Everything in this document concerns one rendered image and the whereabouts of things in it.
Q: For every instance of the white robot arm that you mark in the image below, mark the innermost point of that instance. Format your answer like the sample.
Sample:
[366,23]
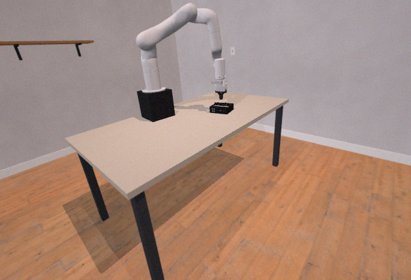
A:
[149,38]

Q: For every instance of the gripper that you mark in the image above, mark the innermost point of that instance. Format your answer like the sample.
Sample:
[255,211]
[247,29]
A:
[220,88]

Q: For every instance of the black lighting desk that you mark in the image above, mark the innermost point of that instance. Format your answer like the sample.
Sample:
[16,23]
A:
[221,108]

